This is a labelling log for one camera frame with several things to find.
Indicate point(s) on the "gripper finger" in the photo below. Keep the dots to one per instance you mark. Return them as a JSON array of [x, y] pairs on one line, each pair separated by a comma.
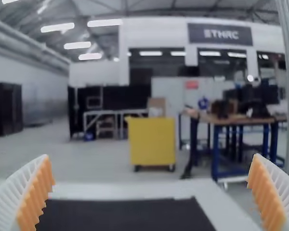
[[277, 197], [12, 197]]

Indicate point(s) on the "black cabinet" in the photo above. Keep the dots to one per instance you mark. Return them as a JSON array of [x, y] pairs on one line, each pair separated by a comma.
[[4, 108]]

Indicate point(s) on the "black mat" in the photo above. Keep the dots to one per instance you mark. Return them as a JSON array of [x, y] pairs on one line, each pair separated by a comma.
[[122, 214]]

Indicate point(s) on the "yellow wheeled cart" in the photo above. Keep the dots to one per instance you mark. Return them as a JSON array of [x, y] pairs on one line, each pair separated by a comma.
[[151, 142]]

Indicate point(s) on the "red sign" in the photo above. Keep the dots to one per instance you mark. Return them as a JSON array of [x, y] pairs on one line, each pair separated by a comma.
[[191, 84]]

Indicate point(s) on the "brown cardboard box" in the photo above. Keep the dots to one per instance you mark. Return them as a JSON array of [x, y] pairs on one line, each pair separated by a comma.
[[157, 106]]

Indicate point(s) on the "blue frame workbench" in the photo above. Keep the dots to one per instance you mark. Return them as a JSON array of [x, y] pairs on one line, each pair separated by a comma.
[[243, 120]]

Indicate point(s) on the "grey metal frame table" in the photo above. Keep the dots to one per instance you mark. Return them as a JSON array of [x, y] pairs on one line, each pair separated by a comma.
[[106, 112]]

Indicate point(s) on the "grey ventilation duct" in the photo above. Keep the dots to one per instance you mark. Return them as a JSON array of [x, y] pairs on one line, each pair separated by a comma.
[[26, 45]]

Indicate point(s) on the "dark wall sign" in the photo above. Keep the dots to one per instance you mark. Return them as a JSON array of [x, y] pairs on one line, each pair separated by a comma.
[[219, 33]]

